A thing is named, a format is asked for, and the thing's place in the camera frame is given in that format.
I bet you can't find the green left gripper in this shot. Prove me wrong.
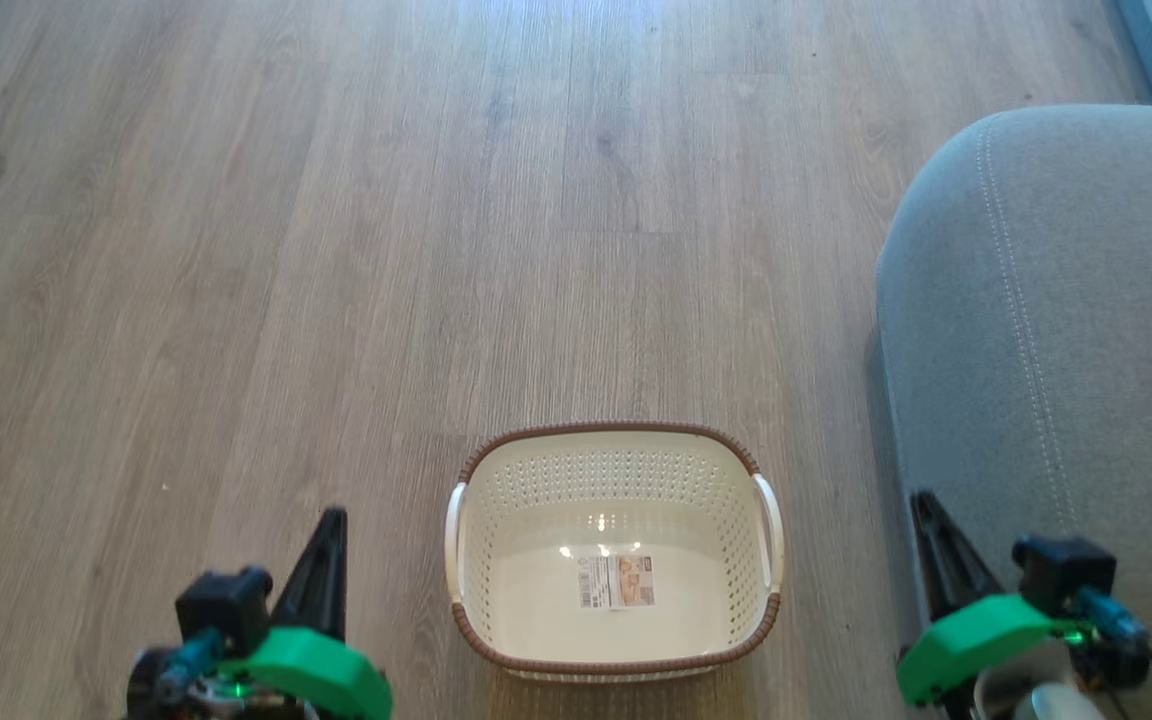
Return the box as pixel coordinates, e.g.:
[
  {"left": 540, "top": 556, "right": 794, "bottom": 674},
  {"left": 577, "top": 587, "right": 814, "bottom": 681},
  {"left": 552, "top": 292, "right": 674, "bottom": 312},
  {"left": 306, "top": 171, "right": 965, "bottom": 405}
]
[{"left": 216, "top": 507, "right": 394, "bottom": 720}]

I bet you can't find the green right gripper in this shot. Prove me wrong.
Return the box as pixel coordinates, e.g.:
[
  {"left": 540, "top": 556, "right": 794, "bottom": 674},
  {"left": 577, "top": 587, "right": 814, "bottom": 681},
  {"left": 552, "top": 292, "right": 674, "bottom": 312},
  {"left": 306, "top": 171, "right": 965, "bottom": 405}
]
[{"left": 896, "top": 489, "right": 1092, "bottom": 708}]

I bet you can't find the cream laundry basket brown rim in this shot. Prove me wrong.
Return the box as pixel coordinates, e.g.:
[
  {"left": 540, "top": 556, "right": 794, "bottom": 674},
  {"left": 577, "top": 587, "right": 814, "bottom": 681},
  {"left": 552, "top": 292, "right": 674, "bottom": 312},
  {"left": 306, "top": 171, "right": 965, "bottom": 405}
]
[{"left": 444, "top": 421, "right": 785, "bottom": 683}]

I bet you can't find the white basket label sticker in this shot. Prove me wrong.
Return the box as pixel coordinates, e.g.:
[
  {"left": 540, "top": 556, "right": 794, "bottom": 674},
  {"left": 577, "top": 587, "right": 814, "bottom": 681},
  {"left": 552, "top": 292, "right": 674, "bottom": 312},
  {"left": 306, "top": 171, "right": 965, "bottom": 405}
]
[{"left": 577, "top": 555, "right": 657, "bottom": 611}]

